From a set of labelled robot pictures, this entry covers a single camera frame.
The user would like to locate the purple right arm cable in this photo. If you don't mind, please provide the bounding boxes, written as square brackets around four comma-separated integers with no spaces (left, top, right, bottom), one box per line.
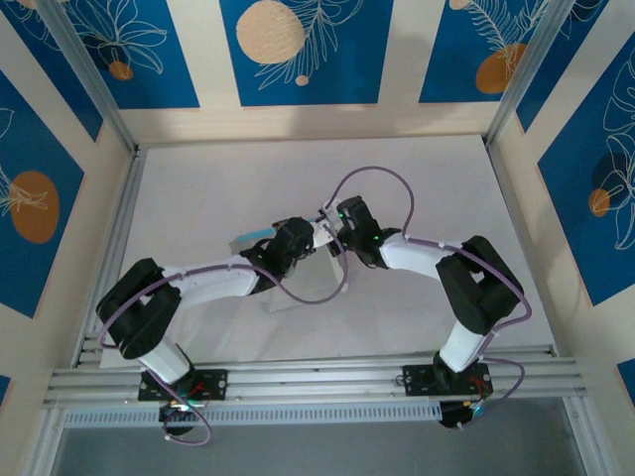
[329,166,535,432]

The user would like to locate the grey slotted cable duct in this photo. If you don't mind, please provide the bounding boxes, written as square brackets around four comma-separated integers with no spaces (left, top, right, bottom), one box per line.
[62,402,443,428]

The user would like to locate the black arm base unit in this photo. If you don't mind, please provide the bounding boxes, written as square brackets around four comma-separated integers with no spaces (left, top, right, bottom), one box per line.
[438,399,492,431]
[157,400,202,438]

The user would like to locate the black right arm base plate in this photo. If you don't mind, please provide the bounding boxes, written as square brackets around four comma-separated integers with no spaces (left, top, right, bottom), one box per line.
[402,363,492,398]

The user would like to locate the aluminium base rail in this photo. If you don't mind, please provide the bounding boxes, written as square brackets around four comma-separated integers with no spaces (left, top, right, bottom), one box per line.
[42,345,591,411]

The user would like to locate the aluminium side rail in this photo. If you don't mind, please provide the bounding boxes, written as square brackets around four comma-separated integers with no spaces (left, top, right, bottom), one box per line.
[71,146,149,369]

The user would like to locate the aluminium frame post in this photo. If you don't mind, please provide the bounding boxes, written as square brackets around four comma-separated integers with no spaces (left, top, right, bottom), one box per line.
[483,0,581,150]
[34,0,140,155]

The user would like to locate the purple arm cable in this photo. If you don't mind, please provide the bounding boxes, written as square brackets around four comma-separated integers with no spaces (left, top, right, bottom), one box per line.
[98,237,348,445]
[329,166,535,432]

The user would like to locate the aluminium frame leg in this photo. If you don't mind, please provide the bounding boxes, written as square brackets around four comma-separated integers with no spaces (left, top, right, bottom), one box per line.
[563,396,605,476]
[27,406,68,476]

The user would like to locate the white and blue paper box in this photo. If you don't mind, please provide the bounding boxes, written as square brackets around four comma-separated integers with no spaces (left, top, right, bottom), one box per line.
[228,215,348,314]

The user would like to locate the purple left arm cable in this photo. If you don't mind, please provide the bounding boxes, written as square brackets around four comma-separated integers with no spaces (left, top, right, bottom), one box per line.
[98,237,348,445]

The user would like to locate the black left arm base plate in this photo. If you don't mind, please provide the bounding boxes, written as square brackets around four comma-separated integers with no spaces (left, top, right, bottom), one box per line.
[137,369,229,403]

